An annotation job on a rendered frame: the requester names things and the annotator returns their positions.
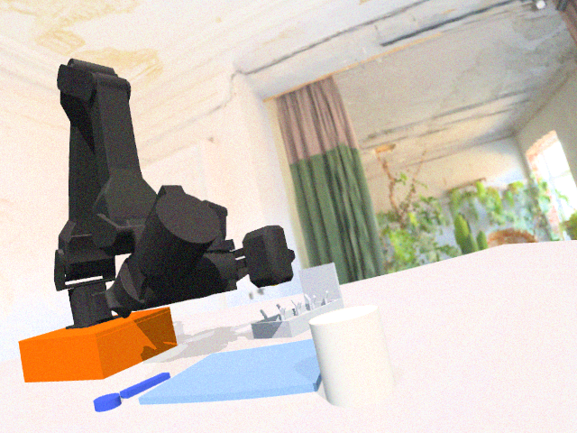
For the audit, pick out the grey dish rack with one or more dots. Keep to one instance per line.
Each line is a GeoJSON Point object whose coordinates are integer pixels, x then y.
{"type": "Point", "coordinates": [322, 294]}

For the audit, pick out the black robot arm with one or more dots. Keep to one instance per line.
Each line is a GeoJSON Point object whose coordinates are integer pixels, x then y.
{"type": "Point", "coordinates": [113, 210]}

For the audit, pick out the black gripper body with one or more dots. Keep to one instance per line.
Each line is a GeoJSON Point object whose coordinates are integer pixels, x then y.
{"type": "Point", "coordinates": [266, 257]}

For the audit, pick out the light blue flat mat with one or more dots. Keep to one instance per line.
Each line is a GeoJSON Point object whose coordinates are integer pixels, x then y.
{"type": "Point", "coordinates": [266, 371]}

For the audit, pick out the white cylinder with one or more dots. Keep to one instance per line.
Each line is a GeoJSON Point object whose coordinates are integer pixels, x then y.
{"type": "Point", "coordinates": [353, 356]}

